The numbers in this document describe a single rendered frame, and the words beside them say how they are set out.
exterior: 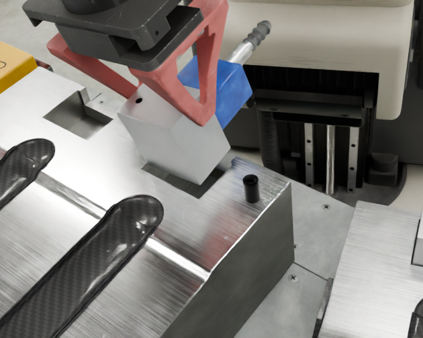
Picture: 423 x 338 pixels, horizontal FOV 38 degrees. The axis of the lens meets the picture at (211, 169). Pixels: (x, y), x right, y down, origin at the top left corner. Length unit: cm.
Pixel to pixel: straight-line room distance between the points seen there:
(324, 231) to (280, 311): 8
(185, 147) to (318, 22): 36
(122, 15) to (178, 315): 17
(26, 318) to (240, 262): 13
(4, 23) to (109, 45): 222
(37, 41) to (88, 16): 203
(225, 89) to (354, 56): 33
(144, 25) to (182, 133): 10
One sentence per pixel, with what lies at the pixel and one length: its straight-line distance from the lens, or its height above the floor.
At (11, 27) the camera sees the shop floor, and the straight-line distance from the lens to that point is 250.
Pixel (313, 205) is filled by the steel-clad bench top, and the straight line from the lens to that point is 51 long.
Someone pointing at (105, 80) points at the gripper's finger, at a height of 96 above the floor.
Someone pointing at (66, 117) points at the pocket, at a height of 87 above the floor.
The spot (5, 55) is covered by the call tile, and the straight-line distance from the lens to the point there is 70.
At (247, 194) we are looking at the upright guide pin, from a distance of 39.
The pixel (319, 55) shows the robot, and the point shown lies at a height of 77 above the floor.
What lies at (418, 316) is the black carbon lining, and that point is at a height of 85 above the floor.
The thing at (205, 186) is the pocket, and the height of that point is 86.
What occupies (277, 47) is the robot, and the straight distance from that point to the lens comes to 72.
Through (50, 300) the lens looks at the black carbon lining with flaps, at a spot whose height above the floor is 88.
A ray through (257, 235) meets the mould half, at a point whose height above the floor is 88.
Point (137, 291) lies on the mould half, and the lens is 37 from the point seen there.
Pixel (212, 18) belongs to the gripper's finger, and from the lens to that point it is 34.
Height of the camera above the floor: 119
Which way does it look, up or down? 45 degrees down
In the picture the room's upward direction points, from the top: 10 degrees counter-clockwise
